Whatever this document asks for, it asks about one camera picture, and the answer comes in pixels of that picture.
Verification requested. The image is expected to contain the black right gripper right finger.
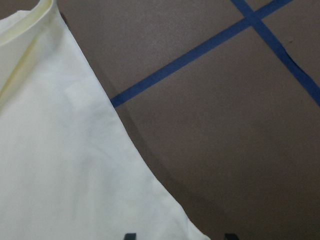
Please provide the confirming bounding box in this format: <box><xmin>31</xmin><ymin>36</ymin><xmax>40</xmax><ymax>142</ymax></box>
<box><xmin>224</xmin><ymin>233</ymin><xmax>240</xmax><ymax>240</ymax></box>

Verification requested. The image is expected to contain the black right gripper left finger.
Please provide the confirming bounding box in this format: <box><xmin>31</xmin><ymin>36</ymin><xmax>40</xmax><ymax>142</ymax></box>
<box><xmin>123</xmin><ymin>233</ymin><xmax>136</xmax><ymax>240</ymax></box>

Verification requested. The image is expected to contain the cream long sleeve shirt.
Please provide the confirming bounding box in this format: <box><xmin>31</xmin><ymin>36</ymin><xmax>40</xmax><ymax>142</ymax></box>
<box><xmin>0</xmin><ymin>0</ymin><xmax>207</xmax><ymax>240</ymax></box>

